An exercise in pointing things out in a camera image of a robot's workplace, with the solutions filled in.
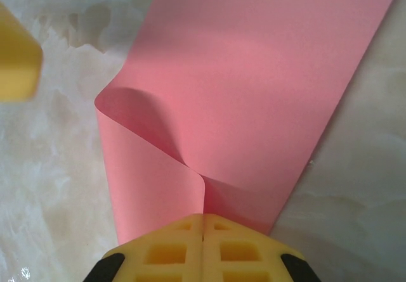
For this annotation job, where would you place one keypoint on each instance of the pink square paper sheet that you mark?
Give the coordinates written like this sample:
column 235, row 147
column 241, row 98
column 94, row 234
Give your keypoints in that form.
column 253, row 88

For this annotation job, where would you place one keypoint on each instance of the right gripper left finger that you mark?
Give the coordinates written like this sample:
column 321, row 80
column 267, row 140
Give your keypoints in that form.
column 158, row 256

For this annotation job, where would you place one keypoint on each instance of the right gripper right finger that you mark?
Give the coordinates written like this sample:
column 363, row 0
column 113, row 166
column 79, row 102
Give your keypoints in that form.
column 247, row 256

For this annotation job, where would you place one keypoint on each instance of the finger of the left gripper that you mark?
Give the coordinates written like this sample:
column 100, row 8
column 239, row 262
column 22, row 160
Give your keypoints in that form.
column 16, row 57

